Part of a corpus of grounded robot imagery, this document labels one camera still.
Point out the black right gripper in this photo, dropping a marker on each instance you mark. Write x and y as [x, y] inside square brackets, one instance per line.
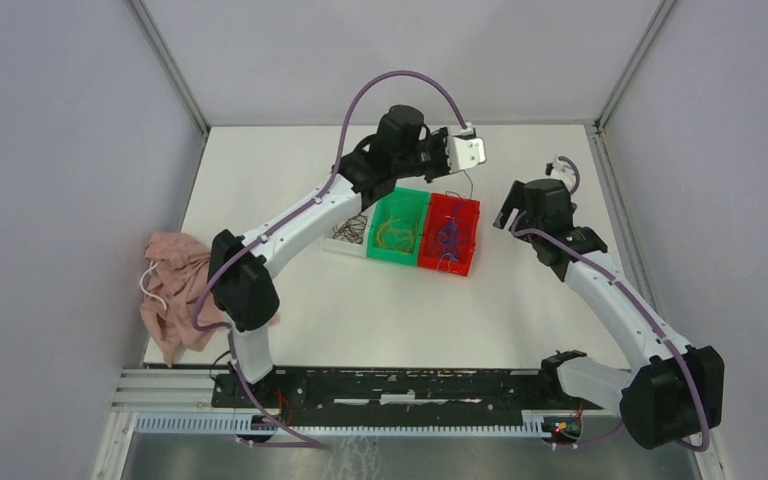
[517, 198]

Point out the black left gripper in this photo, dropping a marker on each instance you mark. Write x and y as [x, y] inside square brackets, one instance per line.
[441, 141]

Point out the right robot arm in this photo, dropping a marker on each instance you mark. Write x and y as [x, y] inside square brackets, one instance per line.
[672, 391]

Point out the red plastic bin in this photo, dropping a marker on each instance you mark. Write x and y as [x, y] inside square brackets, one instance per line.
[449, 235]

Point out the green plastic bin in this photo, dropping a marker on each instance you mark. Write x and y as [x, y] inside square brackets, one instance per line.
[396, 227]

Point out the clear plastic bin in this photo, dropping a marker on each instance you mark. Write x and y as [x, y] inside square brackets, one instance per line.
[348, 236]

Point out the pink cloth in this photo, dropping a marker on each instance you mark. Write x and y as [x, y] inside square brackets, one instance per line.
[176, 277]

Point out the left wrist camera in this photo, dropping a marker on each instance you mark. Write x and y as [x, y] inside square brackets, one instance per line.
[465, 150]

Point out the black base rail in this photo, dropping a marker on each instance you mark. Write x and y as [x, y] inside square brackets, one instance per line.
[401, 397]

